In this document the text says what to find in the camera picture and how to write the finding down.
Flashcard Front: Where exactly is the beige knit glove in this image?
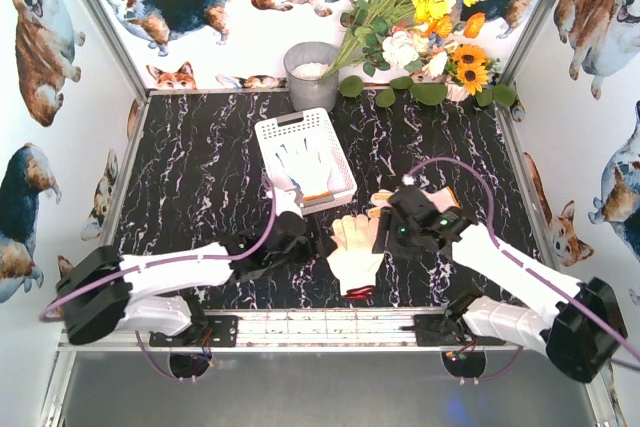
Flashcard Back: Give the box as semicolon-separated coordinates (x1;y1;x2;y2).
327;214;384;300

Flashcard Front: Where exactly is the blue dotted glove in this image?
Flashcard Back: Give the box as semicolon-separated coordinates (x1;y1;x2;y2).
276;137;332;201

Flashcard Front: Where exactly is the white perforated storage basket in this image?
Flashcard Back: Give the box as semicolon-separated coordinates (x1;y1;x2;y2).
255;108;357;215

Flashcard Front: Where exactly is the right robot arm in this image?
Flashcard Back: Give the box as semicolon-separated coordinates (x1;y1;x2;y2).
370;186;628;384

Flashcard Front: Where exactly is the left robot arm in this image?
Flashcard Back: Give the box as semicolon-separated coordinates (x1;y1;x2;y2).
56;212;336;346

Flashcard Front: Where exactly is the orange dotted glove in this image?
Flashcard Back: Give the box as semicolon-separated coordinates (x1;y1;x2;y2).
367;187;460;217

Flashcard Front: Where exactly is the grey metal bucket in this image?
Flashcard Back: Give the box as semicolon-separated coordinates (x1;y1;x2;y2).
283;42;339;111

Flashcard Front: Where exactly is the artificial flower bouquet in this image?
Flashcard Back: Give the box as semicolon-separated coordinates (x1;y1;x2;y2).
321;0;529;107

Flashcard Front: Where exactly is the aluminium front rail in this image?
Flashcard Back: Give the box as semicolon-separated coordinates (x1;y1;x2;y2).
58;298;547;351

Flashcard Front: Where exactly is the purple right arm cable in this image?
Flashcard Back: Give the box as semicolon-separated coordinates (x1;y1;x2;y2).
402;155;640;382

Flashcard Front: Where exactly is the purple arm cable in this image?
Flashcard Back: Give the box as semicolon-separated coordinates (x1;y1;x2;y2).
39;176;279;383
402;155;640;382

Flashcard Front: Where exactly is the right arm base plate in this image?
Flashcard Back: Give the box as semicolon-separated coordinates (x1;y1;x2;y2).
401;314;506;347

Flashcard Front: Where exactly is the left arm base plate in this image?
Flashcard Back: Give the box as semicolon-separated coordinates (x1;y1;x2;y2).
149;315;239;348

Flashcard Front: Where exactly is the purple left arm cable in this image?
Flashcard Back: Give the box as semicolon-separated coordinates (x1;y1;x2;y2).
39;176;279;383

